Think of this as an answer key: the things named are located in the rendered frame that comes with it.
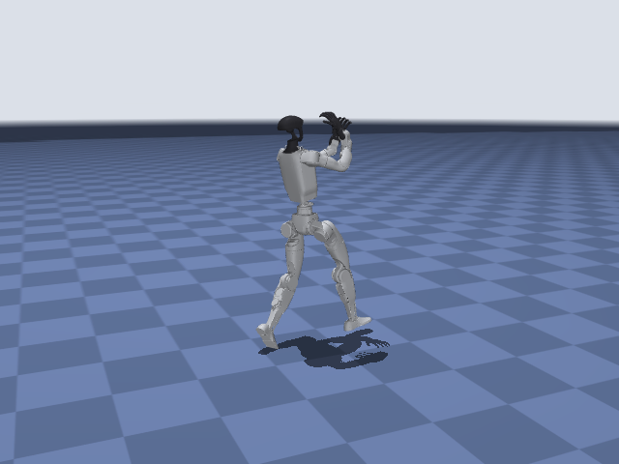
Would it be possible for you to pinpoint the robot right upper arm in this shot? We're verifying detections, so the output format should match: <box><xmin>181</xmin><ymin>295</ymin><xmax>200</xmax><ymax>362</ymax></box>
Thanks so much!
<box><xmin>301</xmin><ymin>151</ymin><xmax>350</xmax><ymax>172</ymax></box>

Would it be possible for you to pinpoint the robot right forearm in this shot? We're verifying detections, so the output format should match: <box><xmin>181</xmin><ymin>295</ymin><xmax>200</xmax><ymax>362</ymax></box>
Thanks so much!
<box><xmin>339</xmin><ymin>130</ymin><xmax>352</xmax><ymax>167</ymax></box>

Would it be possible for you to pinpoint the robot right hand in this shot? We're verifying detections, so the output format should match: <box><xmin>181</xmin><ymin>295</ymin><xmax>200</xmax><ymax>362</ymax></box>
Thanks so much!
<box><xmin>319</xmin><ymin>112</ymin><xmax>345</xmax><ymax>140</ymax></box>

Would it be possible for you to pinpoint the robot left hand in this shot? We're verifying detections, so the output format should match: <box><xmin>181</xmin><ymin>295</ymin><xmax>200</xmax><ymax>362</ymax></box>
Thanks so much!
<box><xmin>329</xmin><ymin>117</ymin><xmax>352</xmax><ymax>145</ymax></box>

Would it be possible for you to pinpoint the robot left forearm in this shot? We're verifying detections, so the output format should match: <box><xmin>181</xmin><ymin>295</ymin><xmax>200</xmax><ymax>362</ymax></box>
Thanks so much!
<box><xmin>319</xmin><ymin>139</ymin><xmax>339</xmax><ymax>157</ymax></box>

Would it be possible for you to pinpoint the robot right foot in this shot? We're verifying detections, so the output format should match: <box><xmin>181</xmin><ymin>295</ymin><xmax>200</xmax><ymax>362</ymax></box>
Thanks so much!
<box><xmin>344</xmin><ymin>316</ymin><xmax>371</xmax><ymax>332</ymax></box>

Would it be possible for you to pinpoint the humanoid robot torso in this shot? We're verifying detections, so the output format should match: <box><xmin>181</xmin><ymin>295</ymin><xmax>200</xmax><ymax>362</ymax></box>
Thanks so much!
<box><xmin>279</xmin><ymin>145</ymin><xmax>318</xmax><ymax>235</ymax></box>

